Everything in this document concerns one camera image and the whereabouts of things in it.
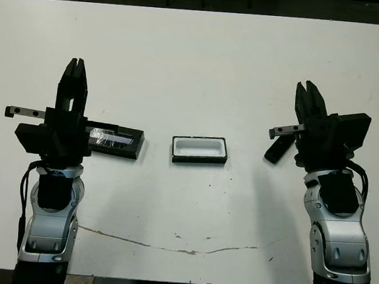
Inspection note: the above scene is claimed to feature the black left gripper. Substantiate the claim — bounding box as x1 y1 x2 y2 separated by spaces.
0 52 101 166

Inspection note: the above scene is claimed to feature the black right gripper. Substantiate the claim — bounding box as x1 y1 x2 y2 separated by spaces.
266 77 360 174

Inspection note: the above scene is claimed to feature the black camera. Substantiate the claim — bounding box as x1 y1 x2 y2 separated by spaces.
263 135 294 166

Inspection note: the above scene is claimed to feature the black box lid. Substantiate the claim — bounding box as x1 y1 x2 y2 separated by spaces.
82 120 146 161

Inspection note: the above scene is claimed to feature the black box with white insert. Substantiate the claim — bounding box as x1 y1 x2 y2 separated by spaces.
169 132 230 169

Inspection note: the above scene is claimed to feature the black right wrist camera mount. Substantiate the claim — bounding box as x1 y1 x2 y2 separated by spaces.
333 110 373 155

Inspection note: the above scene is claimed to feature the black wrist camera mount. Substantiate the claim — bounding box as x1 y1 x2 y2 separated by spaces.
333 110 373 155
13 121 63 157

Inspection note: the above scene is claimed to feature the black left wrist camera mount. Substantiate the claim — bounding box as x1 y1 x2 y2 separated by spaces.
13 121 63 157

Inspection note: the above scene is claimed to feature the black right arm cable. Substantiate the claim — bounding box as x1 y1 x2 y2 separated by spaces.
338 144 373 207

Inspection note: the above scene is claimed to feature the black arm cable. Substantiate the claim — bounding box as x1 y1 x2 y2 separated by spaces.
338 144 373 207
14 160 44 252

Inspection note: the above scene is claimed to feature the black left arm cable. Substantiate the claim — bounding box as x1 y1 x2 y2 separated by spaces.
14 160 44 252

